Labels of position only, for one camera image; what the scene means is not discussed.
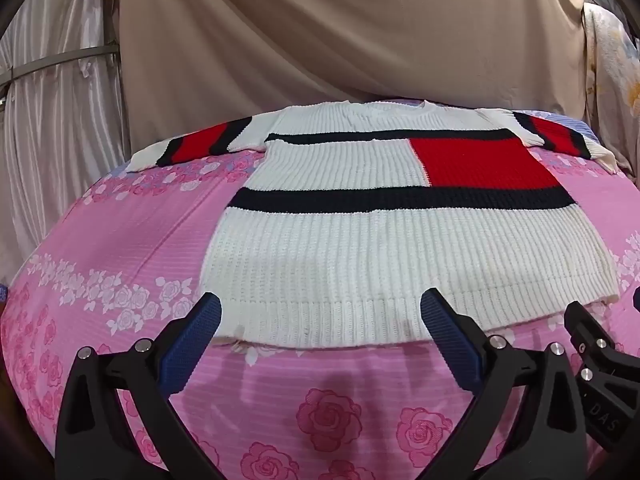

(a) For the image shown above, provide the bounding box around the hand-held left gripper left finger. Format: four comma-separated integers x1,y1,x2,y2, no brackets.
54,291,223,480

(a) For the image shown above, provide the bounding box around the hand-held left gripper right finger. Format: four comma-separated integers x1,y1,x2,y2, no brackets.
420,287,589,480

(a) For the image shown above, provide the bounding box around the white red navy knit sweater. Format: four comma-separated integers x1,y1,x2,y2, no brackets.
125,101,621,351

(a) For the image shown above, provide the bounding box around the pink floral bed sheet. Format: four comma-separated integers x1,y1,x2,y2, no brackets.
0,105,640,480

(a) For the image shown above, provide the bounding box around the pale floral cloth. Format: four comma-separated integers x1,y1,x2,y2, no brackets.
582,2,640,181

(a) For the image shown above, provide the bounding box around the white satin curtain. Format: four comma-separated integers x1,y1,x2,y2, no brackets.
0,0,132,281

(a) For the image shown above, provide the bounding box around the beige backdrop curtain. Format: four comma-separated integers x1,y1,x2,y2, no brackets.
115,0,592,152

